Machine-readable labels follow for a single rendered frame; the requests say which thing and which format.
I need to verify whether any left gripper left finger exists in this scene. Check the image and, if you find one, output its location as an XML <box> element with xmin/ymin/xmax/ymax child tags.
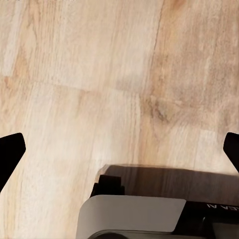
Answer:
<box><xmin>0</xmin><ymin>132</ymin><xmax>26</xmax><ymax>192</ymax></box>

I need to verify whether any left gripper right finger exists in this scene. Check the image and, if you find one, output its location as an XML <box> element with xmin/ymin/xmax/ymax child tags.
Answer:
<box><xmin>223</xmin><ymin>132</ymin><xmax>239</xmax><ymax>173</ymax></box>

